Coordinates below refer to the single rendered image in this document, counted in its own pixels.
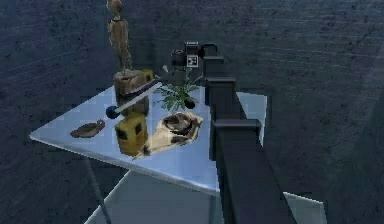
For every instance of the small yellow box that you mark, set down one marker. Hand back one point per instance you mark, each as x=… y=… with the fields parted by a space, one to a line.
x=148 y=74

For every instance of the green house plant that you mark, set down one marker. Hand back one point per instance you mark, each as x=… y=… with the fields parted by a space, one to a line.
x=176 y=96

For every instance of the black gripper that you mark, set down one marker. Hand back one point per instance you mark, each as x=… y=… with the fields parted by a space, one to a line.
x=178 y=59

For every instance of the brown shallow dish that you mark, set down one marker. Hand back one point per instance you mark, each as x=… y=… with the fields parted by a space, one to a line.
x=88 y=130

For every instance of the pale blue glass table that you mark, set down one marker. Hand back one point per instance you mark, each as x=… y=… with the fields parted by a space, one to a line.
x=186 y=166

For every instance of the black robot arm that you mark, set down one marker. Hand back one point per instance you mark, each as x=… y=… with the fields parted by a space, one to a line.
x=240 y=166

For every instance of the brown wooden figure statue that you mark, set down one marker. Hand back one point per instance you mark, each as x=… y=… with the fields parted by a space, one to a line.
x=119 y=36

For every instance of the yellow box with dark holes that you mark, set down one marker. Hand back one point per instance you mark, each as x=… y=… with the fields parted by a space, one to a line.
x=130 y=135

